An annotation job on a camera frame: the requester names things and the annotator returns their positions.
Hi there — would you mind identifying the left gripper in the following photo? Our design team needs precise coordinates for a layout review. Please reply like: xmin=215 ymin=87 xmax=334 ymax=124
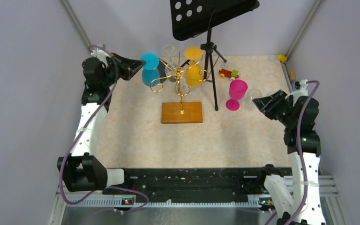
xmin=101 ymin=52 xmax=145 ymax=87

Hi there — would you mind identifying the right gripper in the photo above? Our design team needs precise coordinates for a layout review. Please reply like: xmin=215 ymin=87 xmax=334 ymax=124
xmin=253 ymin=89 xmax=297 ymax=127

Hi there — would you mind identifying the clear front wine glass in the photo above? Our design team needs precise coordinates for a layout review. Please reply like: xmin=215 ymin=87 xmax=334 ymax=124
xmin=245 ymin=89 xmax=262 ymax=109

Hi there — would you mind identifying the clear wine glass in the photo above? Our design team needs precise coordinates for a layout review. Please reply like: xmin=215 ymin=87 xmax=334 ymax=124
xmin=245 ymin=89 xmax=262 ymax=109
xmin=161 ymin=44 xmax=179 ymax=69

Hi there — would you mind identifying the blue plastic wine glass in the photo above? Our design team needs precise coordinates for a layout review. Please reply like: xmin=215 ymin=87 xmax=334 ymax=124
xmin=141 ymin=52 xmax=160 ymax=87

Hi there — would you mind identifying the pink plastic wine glass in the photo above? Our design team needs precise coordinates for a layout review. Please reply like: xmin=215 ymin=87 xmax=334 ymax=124
xmin=225 ymin=79 xmax=248 ymax=111

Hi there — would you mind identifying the yellow plastic wine glass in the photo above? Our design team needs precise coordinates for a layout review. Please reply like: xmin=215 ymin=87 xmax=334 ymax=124
xmin=184 ymin=47 xmax=203 ymax=87

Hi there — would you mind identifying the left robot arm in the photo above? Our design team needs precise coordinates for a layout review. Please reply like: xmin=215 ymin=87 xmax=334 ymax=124
xmin=57 ymin=53 xmax=146 ymax=194

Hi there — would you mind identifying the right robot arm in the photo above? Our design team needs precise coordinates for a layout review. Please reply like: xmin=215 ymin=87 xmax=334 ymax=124
xmin=253 ymin=90 xmax=326 ymax=225

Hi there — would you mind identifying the clear back wine glass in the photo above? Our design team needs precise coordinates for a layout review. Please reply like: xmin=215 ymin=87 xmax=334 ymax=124
xmin=161 ymin=44 xmax=179 ymax=69

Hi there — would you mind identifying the gold wine glass rack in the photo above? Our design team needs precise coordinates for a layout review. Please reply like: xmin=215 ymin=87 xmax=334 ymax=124
xmin=150 ymin=49 xmax=207 ymax=124

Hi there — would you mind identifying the brown wooden block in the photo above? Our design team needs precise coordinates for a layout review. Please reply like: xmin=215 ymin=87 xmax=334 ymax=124
xmin=287 ymin=68 xmax=297 ymax=82

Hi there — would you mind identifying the yellow corner clip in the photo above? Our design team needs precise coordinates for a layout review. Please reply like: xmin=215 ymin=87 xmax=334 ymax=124
xmin=277 ymin=54 xmax=287 ymax=63

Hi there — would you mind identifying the colourful toy train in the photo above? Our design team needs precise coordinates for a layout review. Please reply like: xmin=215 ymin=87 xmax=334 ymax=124
xmin=219 ymin=68 xmax=240 ymax=81

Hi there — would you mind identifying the black music stand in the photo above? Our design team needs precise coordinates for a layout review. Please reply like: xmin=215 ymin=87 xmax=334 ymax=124
xmin=169 ymin=0 xmax=260 ymax=112

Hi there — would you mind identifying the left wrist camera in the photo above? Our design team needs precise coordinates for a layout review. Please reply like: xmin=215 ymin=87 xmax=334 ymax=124
xmin=88 ymin=43 xmax=107 ymax=61

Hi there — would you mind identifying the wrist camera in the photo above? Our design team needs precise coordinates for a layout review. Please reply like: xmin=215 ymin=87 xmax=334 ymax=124
xmin=88 ymin=43 xmax=107 ymax=61
xmin=285 ymin=79 xmax=308 ymax=102

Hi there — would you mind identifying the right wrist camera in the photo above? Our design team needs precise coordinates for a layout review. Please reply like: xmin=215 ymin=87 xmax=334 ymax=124
xmin=285 ymin=79 xmax=308 ymax=102

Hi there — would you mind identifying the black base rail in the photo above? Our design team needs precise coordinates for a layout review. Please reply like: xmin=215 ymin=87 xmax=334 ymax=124
xmin=103 ymin=165 xmax=292 ymax=205

